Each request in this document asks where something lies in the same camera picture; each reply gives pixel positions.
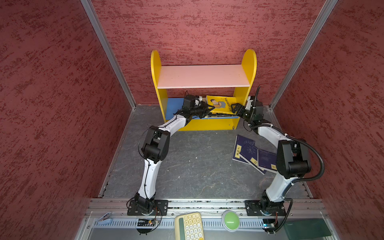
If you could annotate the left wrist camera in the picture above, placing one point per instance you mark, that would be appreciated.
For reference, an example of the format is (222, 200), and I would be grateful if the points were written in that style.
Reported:
(192, 102)

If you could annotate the metal clip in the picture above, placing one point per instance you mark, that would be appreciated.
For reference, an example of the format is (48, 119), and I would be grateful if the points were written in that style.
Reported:
(106, 218)

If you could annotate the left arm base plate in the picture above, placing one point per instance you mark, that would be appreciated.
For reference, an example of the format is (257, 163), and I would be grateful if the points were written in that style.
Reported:
(160, 207)

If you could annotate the right circuit board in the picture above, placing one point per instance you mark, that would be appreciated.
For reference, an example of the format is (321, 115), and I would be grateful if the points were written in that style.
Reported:
(269, 224)

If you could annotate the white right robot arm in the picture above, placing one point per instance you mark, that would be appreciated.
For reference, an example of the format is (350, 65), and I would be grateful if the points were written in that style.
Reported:
(293, 158)

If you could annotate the green round button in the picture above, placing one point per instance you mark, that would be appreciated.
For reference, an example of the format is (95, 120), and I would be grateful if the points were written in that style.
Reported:
(230, 221)

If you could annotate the circuit board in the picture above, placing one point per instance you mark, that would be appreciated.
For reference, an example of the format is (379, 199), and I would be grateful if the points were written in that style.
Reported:
(147, 223)
(269, 224)

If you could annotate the aluminium corner post right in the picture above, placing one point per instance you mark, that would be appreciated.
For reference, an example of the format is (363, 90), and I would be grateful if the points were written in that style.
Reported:
(313, 33)

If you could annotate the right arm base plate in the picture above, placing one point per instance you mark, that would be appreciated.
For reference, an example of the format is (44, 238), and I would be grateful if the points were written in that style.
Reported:
(252, 208)

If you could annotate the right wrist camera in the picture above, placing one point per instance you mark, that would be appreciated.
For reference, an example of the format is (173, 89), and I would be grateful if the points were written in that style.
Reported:
(250, 102)

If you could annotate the aluminium corner post left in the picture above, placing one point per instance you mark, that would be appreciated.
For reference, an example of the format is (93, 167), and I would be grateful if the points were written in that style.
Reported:
(97, 26)

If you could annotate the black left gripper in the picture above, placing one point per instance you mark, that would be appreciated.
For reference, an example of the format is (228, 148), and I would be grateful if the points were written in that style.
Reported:
(206, 109)

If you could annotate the yellow calculator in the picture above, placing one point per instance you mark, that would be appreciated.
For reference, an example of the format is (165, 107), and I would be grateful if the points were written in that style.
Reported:
(189, 227)

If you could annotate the dark blue book top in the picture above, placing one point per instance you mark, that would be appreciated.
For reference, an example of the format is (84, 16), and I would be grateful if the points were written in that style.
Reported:
(267, 161)

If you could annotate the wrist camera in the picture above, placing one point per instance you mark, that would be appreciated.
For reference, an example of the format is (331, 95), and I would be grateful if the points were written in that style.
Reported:
(192, 102)
(250, 102)

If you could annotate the dark blue book bottom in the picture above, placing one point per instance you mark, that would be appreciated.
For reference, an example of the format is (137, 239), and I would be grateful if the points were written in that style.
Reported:
(249, 153)

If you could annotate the aluminium corner post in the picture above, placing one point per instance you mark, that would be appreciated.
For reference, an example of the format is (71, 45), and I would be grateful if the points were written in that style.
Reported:
(313, 33)
(97, 26)

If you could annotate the dark blue book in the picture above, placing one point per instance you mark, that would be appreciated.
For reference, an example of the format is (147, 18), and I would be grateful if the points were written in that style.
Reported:
(267, 161)
(249, 153)
(240, 142)

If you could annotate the left circuit board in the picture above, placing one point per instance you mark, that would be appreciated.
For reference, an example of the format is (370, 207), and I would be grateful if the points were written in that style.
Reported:
(147, 223)

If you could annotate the yellow wooden bookshelf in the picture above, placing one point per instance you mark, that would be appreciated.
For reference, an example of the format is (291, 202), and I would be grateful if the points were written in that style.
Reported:
(239, 77)

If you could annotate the black book orange title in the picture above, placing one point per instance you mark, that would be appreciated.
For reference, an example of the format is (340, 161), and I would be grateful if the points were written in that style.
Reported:
(210, 115)

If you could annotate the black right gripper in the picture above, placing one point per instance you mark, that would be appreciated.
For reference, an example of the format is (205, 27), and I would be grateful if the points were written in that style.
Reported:
(238, 105)

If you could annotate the yellow cartoon book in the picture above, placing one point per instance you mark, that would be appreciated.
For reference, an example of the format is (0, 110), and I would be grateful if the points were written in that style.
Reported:
(222, 105)

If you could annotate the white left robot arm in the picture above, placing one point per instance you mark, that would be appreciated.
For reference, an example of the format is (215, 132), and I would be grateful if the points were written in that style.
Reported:
(156, 147)

